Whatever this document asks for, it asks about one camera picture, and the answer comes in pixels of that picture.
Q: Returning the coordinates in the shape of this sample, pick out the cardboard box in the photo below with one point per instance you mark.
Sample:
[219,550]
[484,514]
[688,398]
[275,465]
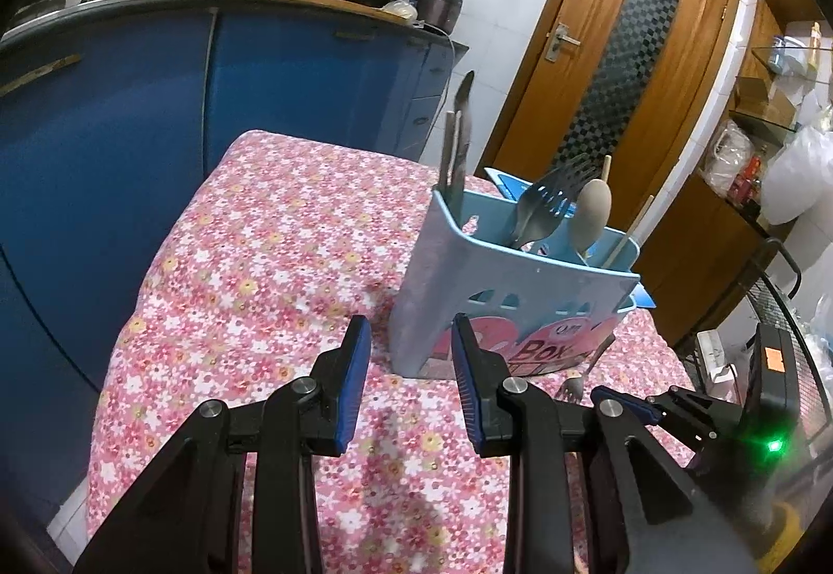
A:
[761,99]

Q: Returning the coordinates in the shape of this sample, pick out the white plastic bag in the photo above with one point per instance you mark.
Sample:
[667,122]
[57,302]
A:
[797,177]

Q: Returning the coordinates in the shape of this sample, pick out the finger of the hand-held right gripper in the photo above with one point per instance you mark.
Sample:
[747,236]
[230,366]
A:
[677,434]
[696,408]

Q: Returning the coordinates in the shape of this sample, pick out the dark cooking pot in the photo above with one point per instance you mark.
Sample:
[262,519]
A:
[436,1]

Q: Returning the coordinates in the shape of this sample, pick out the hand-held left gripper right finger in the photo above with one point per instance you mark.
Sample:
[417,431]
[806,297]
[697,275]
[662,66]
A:
[465,382]

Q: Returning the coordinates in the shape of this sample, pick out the clear plastic bag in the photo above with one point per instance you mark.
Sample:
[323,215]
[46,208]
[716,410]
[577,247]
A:
[732,157]

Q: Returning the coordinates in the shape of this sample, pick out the beige spoon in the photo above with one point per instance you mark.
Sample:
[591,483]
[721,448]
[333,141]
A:
[592,216]

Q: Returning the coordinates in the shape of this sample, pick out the blue plastic utensil holder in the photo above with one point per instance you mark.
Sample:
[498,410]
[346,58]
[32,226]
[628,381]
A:
[442,294]

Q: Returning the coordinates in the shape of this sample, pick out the wooden door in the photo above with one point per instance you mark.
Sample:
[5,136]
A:
[625,47]

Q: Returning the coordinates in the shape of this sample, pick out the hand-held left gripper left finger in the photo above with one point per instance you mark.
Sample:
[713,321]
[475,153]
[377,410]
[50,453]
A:
[351,379]

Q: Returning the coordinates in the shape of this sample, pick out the pink floral tablecloth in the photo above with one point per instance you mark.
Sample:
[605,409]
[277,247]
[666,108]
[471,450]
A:
[260,262]

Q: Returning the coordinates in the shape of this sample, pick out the blue kitchen cabinet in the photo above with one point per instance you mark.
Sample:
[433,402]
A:
[117,125]

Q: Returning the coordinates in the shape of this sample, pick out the wooden side cabinet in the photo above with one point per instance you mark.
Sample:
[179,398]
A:
[690,262]

